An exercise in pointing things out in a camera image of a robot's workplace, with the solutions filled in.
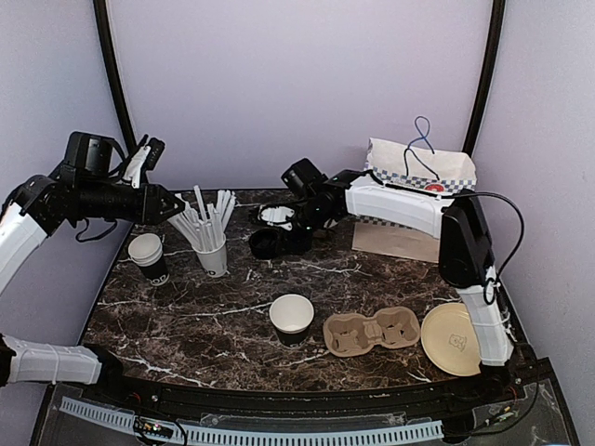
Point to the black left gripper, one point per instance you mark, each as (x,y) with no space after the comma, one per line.
(149,207)

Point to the black and white paper cup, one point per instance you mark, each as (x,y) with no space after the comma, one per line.
(291,316)

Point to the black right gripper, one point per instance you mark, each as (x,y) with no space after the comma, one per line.
(283,223)

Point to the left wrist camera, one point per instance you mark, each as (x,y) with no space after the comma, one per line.
(145,159)

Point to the bundle of wrapped straws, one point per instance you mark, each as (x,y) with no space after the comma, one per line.
(204,228)

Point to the cream round plate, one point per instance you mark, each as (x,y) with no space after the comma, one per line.
(449,340)

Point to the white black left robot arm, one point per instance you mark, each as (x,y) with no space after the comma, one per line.
(31,215)

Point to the white slotted cable duct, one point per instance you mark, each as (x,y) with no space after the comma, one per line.
(236,430)

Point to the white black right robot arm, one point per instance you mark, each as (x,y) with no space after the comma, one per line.
(465,258)

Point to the stack of black lids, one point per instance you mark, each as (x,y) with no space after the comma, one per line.
(271,243)

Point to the stack of paper cups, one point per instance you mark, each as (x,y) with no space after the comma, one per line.
(146,251)

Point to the brown cardboard cup carrier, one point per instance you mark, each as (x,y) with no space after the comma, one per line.
(353,334)

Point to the black table edge rail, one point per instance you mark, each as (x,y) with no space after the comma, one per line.
(444,398)

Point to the blue checkered paper bag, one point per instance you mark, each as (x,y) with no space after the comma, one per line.
(399,200)

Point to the white cup holding straws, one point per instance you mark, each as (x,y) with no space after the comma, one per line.
(214,262)

